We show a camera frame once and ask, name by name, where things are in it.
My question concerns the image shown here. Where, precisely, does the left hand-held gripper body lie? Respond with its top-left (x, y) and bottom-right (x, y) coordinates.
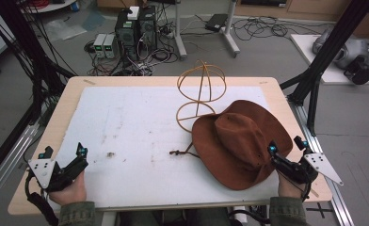
top-left (27, 156), bottom-right (89, 193)

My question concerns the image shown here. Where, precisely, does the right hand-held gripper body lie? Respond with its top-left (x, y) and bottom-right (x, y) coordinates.
top-left (270, 152), bottom-right (345, 186)

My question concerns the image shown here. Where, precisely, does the brown felt hat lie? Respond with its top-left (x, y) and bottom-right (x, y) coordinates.
top-left (168, 99), bottom-right (295, 191)

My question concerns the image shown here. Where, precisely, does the person's right hand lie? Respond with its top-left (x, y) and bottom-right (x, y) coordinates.
top-left (278, 174), bottom-right (307, 200)

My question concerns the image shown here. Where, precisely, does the person's left hand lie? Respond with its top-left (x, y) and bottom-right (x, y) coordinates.
top-left (48, 170), bottom-right (88, 207)

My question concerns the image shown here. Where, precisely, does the white table mat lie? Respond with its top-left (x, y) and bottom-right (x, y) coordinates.
top-left (48, 85), bottom-right (281, 210)

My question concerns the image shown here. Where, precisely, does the white floor board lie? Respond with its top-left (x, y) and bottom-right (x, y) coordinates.
top-left (290, 33), bottom-right (369, 86)

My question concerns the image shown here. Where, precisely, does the black device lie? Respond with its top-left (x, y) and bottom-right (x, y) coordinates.
top-left (343, 55), bottom-right (369, 86)

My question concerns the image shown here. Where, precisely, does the grey rounded device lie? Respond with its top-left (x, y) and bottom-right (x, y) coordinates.
top-left (312, 28), bottom-right (369, 71)

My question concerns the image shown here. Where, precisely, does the grey power supply unit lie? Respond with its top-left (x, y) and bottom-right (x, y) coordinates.
top-left (104, 33), bottom-right (120, 59)
top-left (92, 33), bottom-right (107, 59)

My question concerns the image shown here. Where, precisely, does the clear plastic sheet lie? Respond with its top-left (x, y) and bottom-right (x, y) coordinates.
top-left (43, 18), bottom-right (88, 42)

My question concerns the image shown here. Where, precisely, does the white stand leg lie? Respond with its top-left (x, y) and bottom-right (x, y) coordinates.
top-left (172, 0), bottom-right (188, 61)
top-left (219, 0), bottom-right (241, 58)

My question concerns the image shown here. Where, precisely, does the black computer tower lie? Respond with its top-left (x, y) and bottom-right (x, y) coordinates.
top-left (114, 9), bottom-right (140, 61)
top-left (137, 5), bottom-right (158, 53)

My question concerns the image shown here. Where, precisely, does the flat black box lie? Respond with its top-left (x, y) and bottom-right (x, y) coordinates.
top-left (204, 13), bottom-right (230, 33)

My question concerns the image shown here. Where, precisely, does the round white table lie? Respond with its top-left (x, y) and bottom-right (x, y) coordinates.
top-left (20, 0), bottom-right (77, 14)

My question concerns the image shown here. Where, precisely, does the small white box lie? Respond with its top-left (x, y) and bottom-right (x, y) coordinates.
top-left (127, 6), bottom-right (140, 21)

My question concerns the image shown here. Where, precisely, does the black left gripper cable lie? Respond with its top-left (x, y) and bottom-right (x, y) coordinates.
top-left (24, 172), bottom-right (60, 226)

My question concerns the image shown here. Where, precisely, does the aluminium rail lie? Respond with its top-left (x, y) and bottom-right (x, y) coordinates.
top-left (0, 123), bottom-right (40, 210)
top-left (287, 95), bottom-right (356, 226)

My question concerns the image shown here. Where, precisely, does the yellow wire hat stand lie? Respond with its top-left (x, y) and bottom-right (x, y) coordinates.
top-left (175, 59), bottom-right (228, 134)

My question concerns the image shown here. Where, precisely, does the black frame post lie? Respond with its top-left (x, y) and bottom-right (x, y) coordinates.
top-left (280, 0), bottom-right (369, 137)
top-left (0, 0), bottom-right (77, 186)

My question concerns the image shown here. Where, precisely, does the tangle of cables by computers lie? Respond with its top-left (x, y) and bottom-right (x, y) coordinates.
top-left (84, 18), bottom-right (180, 77)

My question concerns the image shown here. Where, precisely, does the tangle of floor cables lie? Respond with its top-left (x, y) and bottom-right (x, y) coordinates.
top-left (232, 14), bottom-right (327, 42)

